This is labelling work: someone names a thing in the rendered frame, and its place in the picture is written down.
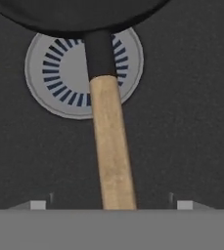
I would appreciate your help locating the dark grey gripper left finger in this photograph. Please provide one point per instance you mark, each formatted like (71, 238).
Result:
(37, 205)

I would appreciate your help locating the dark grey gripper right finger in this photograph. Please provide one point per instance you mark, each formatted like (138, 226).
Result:
(185, 205)

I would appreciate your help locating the dark grey sink basin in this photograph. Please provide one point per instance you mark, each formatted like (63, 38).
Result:
(188, 123)

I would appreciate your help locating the round grey sink drain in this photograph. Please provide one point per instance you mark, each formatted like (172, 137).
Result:
(71, 74)

